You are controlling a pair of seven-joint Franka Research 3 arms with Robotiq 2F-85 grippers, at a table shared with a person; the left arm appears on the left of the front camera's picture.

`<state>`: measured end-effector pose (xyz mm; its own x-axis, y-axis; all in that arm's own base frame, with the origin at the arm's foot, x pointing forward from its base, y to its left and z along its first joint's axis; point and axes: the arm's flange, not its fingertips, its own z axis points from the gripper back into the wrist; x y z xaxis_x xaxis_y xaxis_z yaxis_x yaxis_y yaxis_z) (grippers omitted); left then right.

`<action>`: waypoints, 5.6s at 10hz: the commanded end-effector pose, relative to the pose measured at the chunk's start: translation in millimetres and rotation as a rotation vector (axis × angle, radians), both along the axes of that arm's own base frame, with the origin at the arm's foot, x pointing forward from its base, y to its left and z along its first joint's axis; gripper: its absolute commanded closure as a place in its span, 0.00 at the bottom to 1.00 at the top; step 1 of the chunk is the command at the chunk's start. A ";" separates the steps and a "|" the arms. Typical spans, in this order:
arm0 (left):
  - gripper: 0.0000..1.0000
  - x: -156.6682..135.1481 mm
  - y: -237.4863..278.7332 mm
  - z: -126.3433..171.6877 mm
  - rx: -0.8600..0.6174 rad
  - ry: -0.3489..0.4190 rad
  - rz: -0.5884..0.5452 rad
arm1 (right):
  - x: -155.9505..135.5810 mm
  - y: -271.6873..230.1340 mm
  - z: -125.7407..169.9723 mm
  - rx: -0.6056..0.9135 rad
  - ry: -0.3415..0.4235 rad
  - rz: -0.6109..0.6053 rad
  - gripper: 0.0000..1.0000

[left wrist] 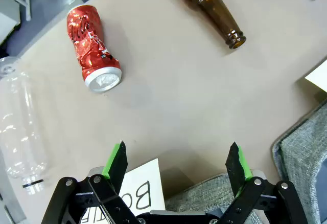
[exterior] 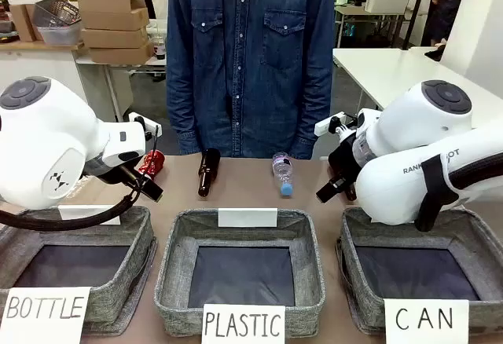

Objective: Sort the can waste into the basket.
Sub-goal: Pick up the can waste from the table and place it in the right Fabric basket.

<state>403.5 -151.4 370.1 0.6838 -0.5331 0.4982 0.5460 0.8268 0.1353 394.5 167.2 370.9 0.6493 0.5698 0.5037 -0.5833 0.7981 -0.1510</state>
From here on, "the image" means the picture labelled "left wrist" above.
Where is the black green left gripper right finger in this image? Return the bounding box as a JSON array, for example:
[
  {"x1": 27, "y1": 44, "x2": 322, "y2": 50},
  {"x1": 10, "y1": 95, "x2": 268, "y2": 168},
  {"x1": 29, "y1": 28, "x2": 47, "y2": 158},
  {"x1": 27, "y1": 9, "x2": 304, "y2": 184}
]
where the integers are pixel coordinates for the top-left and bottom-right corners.
[{"x1": 217, "y1": 142, "x2": 309, "y2": 224}]

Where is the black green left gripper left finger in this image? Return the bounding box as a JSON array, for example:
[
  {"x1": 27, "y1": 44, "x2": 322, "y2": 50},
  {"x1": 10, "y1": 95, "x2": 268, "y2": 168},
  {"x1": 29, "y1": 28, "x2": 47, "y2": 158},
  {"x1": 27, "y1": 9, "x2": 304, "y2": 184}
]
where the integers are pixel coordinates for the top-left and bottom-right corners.
[{"x1": 40, "y1": 140, "x2": 141, "y2": 224}]

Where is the crushed red soda can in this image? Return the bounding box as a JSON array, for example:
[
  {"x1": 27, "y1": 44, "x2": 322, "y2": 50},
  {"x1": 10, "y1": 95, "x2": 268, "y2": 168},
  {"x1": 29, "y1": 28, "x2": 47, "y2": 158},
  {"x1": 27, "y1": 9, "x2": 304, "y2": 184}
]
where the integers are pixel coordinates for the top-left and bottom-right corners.
[{"x1": 66, "y1": 5, "x2": 123, "y2": 94}]

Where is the grey felt bottle basket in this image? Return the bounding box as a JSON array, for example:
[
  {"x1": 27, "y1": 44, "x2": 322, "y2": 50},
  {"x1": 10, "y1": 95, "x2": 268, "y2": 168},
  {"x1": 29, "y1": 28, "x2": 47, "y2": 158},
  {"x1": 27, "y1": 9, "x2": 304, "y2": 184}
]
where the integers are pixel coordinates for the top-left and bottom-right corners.
[{"x1": 165, "y1": 171, "x2": 271, "y2": 224}]

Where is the grey felt plastic basket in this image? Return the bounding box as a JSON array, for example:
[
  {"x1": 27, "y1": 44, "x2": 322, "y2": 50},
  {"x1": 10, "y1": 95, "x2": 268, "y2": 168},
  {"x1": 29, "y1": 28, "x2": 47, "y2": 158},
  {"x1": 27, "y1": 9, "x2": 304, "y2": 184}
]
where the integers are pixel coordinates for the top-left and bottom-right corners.
[{"x1": 272, "y1": 106, "x2": 327, "y2": 224}]

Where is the white BOTTLE label card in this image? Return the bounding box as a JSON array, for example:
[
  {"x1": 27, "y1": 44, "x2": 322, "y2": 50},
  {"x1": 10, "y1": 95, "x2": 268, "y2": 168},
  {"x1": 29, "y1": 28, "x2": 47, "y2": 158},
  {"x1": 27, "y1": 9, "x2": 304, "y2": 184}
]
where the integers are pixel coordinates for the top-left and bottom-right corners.
[{"x1": 79, "y1": 158, "x2": 166, "y2": 224}]

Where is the large clear plastic bottle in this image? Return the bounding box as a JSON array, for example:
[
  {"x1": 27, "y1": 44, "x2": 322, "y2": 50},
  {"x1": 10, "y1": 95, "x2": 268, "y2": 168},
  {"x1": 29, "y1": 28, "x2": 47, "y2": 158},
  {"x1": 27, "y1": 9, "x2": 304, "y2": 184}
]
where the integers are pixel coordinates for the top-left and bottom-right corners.
[{"x1": 0, "y1": 56, "x2": 49, "y2": 196}]

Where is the white paper label card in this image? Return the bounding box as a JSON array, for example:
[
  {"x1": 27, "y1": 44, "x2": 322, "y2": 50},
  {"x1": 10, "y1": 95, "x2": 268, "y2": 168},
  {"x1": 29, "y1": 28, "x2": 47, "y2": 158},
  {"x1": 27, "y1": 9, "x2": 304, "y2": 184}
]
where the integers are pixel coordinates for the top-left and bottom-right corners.
[{"x1": 303, "y1": 59, "x2": 327, "y2": 93}]

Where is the brown glass bottle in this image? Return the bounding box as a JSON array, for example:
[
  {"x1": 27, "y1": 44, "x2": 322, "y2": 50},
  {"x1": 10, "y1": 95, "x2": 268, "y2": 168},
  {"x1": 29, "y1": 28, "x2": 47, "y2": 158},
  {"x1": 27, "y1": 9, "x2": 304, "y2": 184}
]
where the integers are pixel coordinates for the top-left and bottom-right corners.
[{"x1": 175, "y1": 0, "x2": 247, "y2": 50}]

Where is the white desk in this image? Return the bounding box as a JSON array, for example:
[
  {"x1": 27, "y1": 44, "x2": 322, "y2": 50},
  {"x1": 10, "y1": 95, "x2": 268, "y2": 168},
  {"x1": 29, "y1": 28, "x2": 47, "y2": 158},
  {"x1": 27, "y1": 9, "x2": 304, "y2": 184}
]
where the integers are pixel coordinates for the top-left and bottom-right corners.
[{"x1": 0, "y1": 0, "x2": 33, "y2": 46}]

